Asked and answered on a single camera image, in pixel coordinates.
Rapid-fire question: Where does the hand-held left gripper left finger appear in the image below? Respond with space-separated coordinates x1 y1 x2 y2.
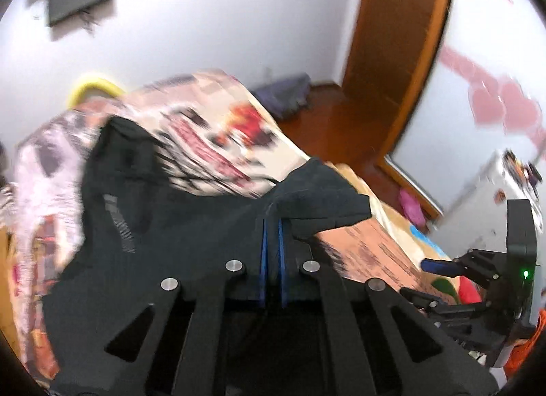
49 219 269 396

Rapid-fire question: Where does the white wardrobe door pink print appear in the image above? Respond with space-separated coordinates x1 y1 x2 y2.
384 0 546 220

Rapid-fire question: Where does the printed newspaper pattern blanket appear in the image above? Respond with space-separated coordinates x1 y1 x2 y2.
0 70 483 390

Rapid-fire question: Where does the pink slipper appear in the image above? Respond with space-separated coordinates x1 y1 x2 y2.
398 188 427 226

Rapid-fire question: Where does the yellow padded bed rail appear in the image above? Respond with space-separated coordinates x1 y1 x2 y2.
67 73 124 109

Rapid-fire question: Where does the orange cloth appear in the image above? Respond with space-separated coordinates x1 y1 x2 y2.
505 308 546 382

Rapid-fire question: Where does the brown wooden door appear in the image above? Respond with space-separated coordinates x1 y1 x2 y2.
340 0 458 214

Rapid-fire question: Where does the black garment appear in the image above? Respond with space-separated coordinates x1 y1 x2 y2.
43 117 372 396

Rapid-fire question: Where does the white cabinet with stickers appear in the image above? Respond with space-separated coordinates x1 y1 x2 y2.
429 148 546 260

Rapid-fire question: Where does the dark grey cloth on floor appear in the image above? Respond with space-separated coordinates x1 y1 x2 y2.
249 73 312 120

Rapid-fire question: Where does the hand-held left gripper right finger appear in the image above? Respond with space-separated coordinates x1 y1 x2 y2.
277 219 500 396

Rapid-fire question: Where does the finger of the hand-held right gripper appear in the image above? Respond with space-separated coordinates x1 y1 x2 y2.
419 249 507 291
399 287 496 342

